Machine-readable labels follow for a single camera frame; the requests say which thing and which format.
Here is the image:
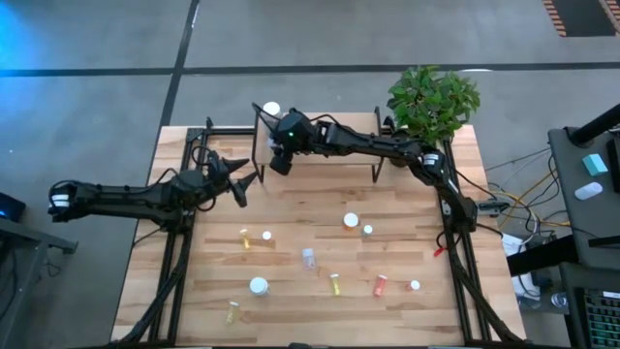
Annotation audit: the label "orange-edged dark rug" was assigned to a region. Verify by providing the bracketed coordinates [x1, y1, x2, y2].
[541, 0, 620, 39]

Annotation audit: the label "wooden shelf black metal legs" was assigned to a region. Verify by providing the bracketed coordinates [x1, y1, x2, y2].
[250, 105, 386, 184]

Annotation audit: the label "black aluminium table frame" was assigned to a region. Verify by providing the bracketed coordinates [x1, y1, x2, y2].
[109, 115, 527, 348]

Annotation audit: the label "white oval mouse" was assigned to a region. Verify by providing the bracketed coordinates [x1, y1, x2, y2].
[573, 181, 605, 202]

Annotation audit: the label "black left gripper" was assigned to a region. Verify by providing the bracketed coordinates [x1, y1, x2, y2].
[205, 152, 259, 208]

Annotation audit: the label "large green bottle white cap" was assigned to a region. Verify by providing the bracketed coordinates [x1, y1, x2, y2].
[263, 100, 283, 128]

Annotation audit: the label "black backlit keyboard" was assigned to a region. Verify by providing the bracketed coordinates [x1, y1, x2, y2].
[573, 285, 620, 349]

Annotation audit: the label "green plant in black pot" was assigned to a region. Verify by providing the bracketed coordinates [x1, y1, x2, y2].
[385, 65, 481, 169]

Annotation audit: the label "large white barcode label bottle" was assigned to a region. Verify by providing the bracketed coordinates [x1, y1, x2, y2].
[248, 275, 271, 298]

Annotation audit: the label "white floor box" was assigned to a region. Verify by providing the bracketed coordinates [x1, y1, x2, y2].
[501, 232, 523, 257]

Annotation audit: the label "black pole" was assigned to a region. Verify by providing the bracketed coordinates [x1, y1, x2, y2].
[566, 102, 620, 149]

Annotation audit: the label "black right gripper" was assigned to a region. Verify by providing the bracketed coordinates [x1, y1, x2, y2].
[252, 101, 295, 176]

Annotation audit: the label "grey metal stand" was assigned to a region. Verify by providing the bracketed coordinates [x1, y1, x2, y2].
[0, 217, 78, 349]

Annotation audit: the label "teal box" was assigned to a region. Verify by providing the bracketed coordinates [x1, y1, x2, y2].
[580, 153, 609, 177]

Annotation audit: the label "grey side desk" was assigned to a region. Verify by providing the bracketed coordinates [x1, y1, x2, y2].
[546, 123, 620, 272]

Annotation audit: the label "dark device with blue light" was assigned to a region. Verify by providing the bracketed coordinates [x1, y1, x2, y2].
[0, 191, 28, 224]

